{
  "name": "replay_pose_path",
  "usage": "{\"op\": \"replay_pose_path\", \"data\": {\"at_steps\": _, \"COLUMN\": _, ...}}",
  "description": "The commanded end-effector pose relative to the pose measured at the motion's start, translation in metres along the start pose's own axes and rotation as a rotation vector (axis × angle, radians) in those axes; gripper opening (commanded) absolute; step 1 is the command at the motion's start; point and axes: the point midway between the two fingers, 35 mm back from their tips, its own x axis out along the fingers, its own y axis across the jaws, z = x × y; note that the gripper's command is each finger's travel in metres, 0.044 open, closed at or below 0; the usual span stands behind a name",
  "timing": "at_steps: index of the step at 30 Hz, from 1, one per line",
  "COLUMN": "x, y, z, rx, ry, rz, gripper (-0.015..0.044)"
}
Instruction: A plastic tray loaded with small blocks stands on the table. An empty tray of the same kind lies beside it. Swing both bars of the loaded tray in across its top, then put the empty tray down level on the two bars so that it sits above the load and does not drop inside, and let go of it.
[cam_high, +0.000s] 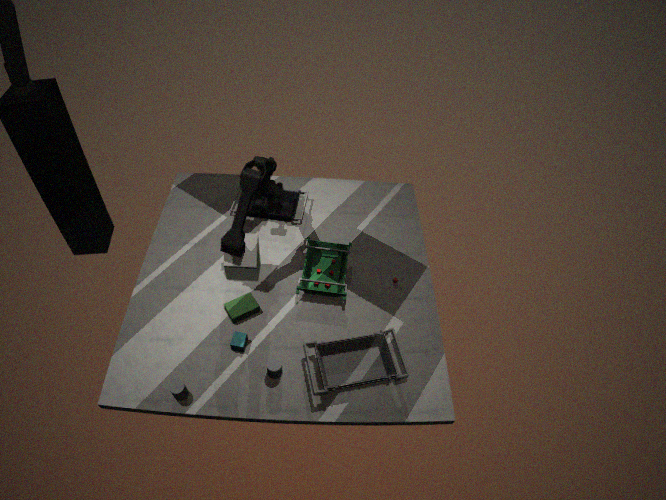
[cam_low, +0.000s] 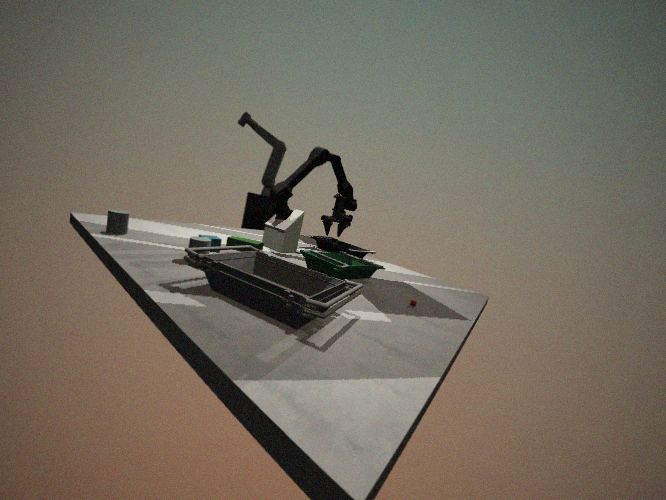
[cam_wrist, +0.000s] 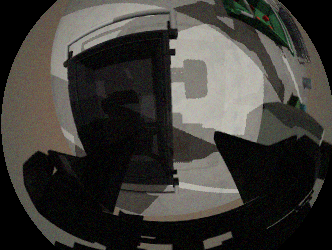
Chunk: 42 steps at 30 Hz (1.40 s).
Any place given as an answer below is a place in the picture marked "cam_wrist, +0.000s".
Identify small teal block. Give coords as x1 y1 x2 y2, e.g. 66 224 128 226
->
299 102 307 112

